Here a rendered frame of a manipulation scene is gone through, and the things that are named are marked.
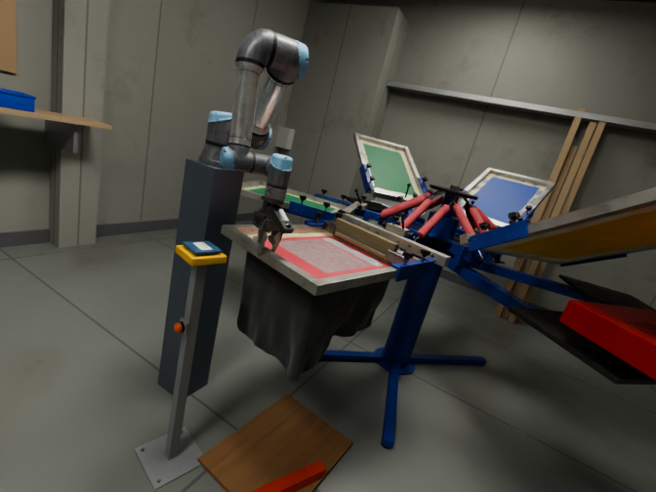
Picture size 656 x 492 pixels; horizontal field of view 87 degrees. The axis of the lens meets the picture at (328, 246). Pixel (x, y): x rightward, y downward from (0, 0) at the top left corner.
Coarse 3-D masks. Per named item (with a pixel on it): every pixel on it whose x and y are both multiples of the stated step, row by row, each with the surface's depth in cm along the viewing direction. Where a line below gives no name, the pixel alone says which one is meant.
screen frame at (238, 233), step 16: (240, 240) 136; (256, 256) 130; (272, 256) 124; (288, 272) 118; (304, 272) 116; (368, 272) 132; (384, 272) 137; (304, 288) 113; (320, 288) 110; (336, 288) 117
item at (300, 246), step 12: (288, 240) 158; (300, 240) 162; (312, 240) 168; (336, 240) 178; (276, 252) 139; (288, 252) 143; (300, 252) 146; (312, 252) 150; (324, 252) 154; (336, 252) 159
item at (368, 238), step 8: (336, 224) 180; (344, 224) 176; (352, 224) 176; (344, 232) 177; (352, 232) 173; (360, 232) 170; (368, 232) 167; (360, 240) 170; (368, 240) 167; (376, 240) 164; (384, 240) 161; (376, 248) 164; (384, 248) 161; (392, 248) 158
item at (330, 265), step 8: (304, 256) 143; (312, 256) 145; (320, 256) 148; (328, 256) 151; (336, 256) 153; (344, 256) 156; (352, 256) 159; (368, 256) 166; (296, 264) 132; (304, 264) 134; (312, 264) 136; (320, 264) 139; (328, 264) 141; (336, 264) 143; (344, 264) 146; (352, 264) 149; (360, 264) 151; (368, 264) 154; (384, 264) 160; (312, 272) 128; (320, 272) 130; (328, 272) 132; (336, 272) 134; (344, 272) 136; (352, 272) 138
